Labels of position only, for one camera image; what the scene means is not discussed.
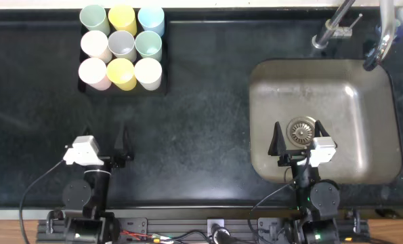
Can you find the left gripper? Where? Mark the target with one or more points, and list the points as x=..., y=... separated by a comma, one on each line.
x=114, y=161

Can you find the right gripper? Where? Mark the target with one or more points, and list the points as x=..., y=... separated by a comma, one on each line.
x=292, y=158

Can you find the pink cup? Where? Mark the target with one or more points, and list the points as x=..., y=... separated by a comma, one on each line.
x=92, y=72

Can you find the yellow cup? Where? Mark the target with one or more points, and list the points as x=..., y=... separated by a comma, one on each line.
x=121, y=18
x=120, y=72

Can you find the white cup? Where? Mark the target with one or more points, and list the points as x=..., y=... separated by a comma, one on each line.
x=94, y=44
x=148, y=72

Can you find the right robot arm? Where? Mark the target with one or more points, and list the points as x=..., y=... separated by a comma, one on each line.
x=323, y=196

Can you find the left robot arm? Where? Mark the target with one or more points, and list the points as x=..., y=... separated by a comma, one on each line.
x=96, y=193

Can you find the steel sink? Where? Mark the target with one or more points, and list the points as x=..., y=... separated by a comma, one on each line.
x=350, y=112

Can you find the grey cup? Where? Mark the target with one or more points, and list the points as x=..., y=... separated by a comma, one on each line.
x=121, y=44

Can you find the green cup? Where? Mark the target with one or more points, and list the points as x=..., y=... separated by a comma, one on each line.
x=93, y=17
x=148, y=44

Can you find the blue cup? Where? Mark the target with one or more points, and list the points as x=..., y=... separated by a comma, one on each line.
x=151, y=19

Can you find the steel tap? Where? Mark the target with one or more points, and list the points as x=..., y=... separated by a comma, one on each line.
x=387, y=37

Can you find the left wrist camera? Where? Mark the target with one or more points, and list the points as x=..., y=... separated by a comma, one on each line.
x=82, y=150

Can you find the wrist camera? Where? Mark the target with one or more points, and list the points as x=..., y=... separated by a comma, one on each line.
x=82, y=150
x=322, y=150

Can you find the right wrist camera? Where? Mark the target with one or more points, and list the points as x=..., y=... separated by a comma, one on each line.
x=322, y=150

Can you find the mounting rail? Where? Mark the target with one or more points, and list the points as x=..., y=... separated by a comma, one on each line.
x=181, y=227

